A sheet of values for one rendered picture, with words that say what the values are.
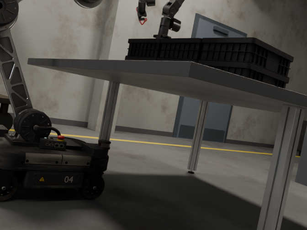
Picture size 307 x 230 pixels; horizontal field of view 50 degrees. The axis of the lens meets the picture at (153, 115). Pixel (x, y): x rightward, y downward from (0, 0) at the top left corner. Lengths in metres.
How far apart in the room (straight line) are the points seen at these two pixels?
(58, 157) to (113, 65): 0.66
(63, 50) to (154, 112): 1.80
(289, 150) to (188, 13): 4.77
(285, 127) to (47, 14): 3.85
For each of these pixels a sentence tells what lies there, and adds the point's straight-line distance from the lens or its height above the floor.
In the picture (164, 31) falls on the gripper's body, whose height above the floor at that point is 0.99.
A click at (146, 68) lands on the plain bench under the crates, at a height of 0.68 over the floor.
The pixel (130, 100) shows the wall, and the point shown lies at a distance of 5.23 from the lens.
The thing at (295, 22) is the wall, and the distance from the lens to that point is 8.20.
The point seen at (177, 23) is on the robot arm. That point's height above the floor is 1.06.
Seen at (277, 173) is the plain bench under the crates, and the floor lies 0.41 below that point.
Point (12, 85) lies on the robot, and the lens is 1.92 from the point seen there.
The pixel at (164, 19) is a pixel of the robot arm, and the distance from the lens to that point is 2.02.
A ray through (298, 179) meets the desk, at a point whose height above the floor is 0.03.
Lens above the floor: 0.59
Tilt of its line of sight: 3 degrees down
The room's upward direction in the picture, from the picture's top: 11 degrees clockwise
